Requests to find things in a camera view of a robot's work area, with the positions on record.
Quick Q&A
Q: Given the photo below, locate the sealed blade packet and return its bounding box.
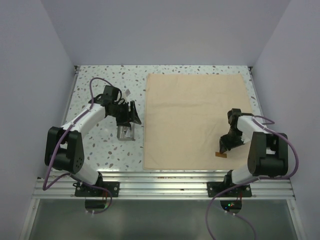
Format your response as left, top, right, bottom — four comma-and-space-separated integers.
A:
124, 127, 134, 141

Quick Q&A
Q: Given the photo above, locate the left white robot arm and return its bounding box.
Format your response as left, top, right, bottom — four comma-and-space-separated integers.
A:
44, 85, 142, 197

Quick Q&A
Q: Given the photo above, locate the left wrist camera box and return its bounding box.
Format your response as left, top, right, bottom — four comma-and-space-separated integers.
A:
125, 89, 131, 97

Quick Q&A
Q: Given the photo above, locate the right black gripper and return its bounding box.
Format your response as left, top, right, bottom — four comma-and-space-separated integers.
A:
219, 128, 246, 154

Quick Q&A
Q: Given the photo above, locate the aluminium mounting rail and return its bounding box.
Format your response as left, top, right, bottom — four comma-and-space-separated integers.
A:
31, 171, 296, 201

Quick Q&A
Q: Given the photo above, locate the metal instrument tray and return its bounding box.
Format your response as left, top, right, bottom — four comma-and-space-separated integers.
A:
117, 124, 135, 141

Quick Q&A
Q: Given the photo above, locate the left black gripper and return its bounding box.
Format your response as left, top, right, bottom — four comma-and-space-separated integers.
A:
109, 100, 141, 127

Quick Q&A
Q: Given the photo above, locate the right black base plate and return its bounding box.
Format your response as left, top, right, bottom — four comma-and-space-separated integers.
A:
206, 181, 253, 198

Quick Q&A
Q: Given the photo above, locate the beige surgical cloth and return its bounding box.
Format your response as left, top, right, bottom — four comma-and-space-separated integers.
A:
143, 74, 252, 171

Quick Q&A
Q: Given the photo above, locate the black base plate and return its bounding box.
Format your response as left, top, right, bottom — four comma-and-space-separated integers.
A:
72, 181, 120, 198
206, 181, 253, 198

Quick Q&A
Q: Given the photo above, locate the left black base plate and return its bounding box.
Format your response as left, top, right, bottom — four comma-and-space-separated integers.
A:
72, 181, 120, 198

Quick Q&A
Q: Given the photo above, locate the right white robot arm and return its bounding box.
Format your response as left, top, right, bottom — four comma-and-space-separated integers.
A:
219, 108, 289, 197

